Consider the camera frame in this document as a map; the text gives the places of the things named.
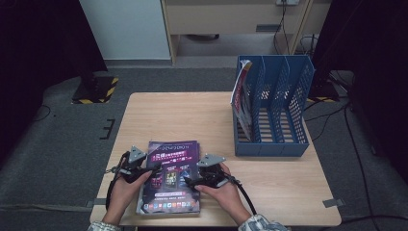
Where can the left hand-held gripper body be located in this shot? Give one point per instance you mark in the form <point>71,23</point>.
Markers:
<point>134,155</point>

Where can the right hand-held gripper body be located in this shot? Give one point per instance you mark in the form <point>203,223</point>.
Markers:
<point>210,160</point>

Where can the purple magazine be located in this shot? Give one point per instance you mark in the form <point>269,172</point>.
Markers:
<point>170,154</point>

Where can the red and grey magazine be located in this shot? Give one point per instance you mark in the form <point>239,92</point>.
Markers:
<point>240,106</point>

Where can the blue plastic file rack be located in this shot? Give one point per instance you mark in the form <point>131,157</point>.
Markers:
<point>272,149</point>

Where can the person's right hand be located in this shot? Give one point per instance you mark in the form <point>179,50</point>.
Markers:
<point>224,199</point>

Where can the person's left hand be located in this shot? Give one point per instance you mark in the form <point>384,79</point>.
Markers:
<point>125,195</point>

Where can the grey tape piece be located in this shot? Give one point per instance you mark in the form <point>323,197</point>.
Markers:
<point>333,202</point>
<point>96,202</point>

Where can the black stand base yellow stripes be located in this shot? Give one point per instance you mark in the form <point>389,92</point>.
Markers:
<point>96,89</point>
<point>324,93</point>

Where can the white cabinet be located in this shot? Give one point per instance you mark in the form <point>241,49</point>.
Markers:
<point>128,29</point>

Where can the black curtain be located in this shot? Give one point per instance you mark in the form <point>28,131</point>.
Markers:
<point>32,48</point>
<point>378,48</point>

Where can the white power strip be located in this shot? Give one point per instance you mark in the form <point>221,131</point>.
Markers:
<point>287,2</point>

